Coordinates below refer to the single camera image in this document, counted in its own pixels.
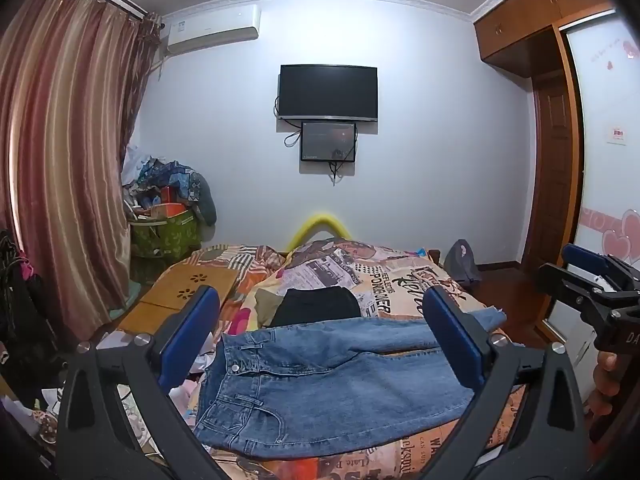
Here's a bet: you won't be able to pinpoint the brown wooden door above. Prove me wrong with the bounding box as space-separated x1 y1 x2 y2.
520 25 587 281

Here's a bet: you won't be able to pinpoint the striped brown curtain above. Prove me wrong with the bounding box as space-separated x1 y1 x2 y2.
0 0 166 343

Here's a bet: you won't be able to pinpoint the blue denim pants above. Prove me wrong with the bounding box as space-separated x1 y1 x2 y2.
192 307 507 461

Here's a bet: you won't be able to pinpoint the black television cable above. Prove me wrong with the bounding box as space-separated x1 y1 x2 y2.
272 94 304 149

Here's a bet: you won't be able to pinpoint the small black wall monitor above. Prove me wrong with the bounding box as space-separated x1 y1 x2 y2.
300 120 358 163

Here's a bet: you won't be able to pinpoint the white air conditioner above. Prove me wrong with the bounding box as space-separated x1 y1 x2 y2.
165 4 262 55

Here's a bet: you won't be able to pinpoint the black wall television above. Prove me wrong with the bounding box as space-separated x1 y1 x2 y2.
278 64 379 123

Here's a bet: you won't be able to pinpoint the dark hanging clothes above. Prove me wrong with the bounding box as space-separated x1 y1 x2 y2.
0 230 68 393

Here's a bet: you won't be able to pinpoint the green patterned bag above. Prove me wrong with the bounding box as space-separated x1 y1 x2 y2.
129 207 201 262

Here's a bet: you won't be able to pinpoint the yellow foam tube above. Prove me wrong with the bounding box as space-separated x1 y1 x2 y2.
286 212 351 253

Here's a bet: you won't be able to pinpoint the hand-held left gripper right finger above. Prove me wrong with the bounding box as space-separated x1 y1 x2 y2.
421 286 590 480

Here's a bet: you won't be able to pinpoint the pile of mixed clothes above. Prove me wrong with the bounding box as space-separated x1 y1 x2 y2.
120 144 218 227

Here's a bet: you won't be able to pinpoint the grey backpack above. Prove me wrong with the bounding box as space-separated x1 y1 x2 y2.
442 239 482 286

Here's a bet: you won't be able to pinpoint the folded black pants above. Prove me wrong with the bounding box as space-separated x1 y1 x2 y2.
269 286 362 330

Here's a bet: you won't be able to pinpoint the printed patchwork blanket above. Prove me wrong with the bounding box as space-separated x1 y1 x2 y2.
165 239 531 480

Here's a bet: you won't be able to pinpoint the wooden overhead cabinet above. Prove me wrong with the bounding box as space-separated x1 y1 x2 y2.
472 0 632 78

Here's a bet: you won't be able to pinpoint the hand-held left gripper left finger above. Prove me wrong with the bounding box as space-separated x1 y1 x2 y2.
56 285 231 480

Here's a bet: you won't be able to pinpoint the orange box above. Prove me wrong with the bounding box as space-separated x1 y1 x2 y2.
149 202 187 221

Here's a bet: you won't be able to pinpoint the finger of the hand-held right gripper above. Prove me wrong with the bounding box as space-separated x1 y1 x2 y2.
561 243 640 292
537 261 621 322

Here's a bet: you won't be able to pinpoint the wooden folding table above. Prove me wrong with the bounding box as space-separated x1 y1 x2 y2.
117 260 240 336

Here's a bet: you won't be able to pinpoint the person's right hand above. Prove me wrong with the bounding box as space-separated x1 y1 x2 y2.
587 350 622 418

